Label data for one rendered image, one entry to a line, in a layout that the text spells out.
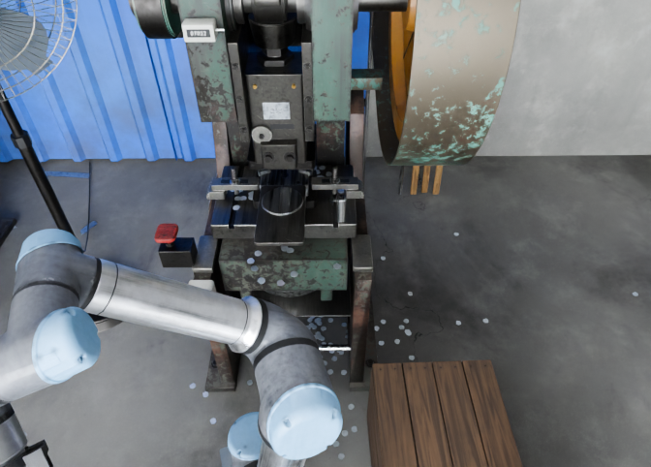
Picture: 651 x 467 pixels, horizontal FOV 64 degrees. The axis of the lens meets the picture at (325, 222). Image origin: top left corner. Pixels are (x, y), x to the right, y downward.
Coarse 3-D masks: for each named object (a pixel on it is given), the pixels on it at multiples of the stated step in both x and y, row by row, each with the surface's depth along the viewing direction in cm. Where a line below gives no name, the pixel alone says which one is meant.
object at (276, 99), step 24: (264, 72) 133; (288, 72) 133; (264, 96) 136; (288, 96) 136; (264, 120) 141; (288, 120) 141; (264, 144) 144; (288, 144) 144; (264, 168) 149; (288, 168) 149
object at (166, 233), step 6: (162, 228) 151; (168, 228) 151; (174, 228) 151; (156, 234) 149; (162, 234) 149; (168, 234) 149; (174, 234) 149; (156, 240) 148; (162, 240) 148; (168, 240) 148
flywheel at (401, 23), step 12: (408, 0) 124; (396, 12) 155; (408, 12) 124; (396, 24) 156; (408, 24) 126; (396, 36) 156; (408, 36) 146; (396, 48) 156; (408, 48) 147; (396, 60) 156; (408, 60) 147; (396, 72) 155; (408, 72) 147; (396, 84) 153; (408, 84) 147; (396, 96) 150; (396, 108) 146; (396, 120) 146; (396, 132) 146
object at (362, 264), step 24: (360, 96) 182; (360, 120) 181; (360, 144) 185; (360, 168) 189; (360, 216) 174; (360, 240) 163; (360, 264) 156; (360, 288) 157; (360, 312) 165; (360, 336) 175; (360, 360) 185; (360, 384) 195
